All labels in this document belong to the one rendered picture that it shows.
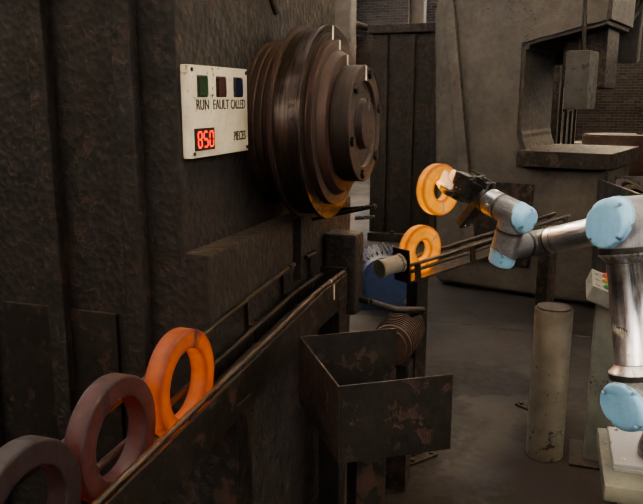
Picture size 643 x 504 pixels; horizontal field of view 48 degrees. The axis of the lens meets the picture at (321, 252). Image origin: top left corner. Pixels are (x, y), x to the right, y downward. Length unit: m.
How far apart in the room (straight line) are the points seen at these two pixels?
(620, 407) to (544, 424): 0.75
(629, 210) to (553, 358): 0.82
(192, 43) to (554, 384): 1.59
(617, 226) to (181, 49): 1.01
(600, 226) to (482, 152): 2.76
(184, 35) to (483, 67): 3.17
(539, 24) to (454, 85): 0.58
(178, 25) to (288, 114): 0.32
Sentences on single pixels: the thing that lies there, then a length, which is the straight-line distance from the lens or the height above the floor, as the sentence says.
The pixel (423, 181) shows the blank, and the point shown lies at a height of 0.93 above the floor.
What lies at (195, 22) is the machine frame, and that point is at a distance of 1.52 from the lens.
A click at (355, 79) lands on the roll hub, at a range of 1.71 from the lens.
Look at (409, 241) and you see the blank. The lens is 2.26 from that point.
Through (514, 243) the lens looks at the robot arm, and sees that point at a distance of 2.04.
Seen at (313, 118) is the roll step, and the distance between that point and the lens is 1.63.
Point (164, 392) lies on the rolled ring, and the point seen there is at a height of 0.72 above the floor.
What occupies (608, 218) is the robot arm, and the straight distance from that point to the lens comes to 1.75.
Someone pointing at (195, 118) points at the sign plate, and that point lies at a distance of 1.46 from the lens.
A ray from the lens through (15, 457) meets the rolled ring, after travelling 0.95.
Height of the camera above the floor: 1.18
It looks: 12 degrees down
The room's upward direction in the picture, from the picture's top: straight up
